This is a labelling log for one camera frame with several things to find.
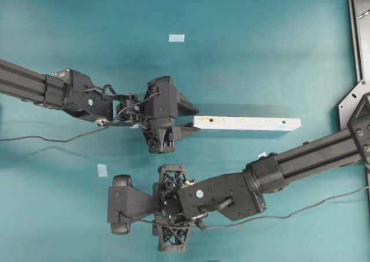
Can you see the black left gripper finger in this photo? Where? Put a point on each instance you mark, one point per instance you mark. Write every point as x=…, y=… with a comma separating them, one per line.
x=183, y=105
x=183, y=131

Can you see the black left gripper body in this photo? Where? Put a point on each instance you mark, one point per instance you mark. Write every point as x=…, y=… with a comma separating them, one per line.
x=158, y=126

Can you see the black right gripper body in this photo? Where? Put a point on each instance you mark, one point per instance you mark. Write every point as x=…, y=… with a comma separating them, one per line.
x=172, y=227

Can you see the white wooden board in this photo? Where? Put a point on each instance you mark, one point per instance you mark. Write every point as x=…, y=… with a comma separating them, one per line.
x=246, y=123

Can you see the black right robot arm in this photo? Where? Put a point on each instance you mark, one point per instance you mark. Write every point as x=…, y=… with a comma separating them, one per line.
x=241, y=195

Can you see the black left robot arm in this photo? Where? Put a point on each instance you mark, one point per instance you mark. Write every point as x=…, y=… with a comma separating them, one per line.
x=75, y=94

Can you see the blue tape marker top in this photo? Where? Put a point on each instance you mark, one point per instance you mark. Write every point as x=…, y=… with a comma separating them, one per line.
x=176, y=38

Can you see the blue tape marker left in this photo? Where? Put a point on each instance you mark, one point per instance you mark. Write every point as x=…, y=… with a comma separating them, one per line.
x=102, y=171

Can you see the blue tape marker centre-right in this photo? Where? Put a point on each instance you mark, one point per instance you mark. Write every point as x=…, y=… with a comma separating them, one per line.
x=262, y=155

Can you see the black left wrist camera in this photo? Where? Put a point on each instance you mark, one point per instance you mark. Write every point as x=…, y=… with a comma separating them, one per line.
x=165, y=103

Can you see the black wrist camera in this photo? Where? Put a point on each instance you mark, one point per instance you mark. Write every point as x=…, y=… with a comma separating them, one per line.
x=165, y=103
x=127, y=204

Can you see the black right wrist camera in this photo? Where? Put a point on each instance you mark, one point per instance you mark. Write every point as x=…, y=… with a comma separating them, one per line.
x=127, y=204

